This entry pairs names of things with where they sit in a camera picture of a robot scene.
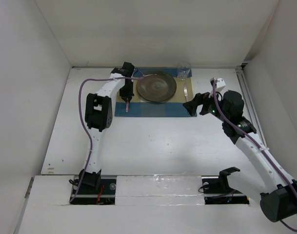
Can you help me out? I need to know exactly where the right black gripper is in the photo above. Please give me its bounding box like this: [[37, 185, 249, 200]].
[[182, 88, 229, 122]]

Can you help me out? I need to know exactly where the pink handled fork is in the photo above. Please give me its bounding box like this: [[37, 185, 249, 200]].
[[125, 99, 129, 113]]

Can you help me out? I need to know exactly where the blue beige cloth placemat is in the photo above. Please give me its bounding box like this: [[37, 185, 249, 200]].
[[115, 67, 194, 117]]

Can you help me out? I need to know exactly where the pink handled knife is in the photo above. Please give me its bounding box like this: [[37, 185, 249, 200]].
[[183, 85, 189, 102]]

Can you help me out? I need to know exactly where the dark olive round plate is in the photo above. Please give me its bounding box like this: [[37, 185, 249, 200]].
[[137, 71, 177, 102]]

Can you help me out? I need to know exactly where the clear plastic cup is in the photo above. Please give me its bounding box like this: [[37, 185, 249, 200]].
[[177, 61, 191, 80]]

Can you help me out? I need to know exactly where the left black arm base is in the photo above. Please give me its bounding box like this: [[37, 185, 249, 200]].
[[70, 176, 117, 205]]

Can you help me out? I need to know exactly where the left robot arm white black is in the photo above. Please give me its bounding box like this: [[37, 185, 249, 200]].
[[78, 62, 135, 193]]

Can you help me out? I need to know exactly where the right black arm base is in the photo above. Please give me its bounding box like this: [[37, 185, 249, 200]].
[[198, 167, 250, 205]]

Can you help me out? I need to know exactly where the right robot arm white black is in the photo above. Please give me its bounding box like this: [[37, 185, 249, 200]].
[[183, 91, 297, 222]]

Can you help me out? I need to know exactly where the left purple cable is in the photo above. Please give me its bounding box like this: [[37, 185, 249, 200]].
[[69, 68, 145, 203]]

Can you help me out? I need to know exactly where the purple cable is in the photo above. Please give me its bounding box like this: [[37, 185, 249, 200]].
[[69, 68, 145, 203], [211, 79, 297, 232]]

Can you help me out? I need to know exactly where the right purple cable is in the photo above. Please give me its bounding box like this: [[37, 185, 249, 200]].
[[211, 79, 297, 232]]

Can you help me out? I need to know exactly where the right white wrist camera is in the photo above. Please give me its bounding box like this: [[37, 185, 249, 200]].
[[210, 78, 226, 92]]

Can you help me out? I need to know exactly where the aluminium rail right side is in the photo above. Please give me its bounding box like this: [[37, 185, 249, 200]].
[[235, 62, 267, 146]]

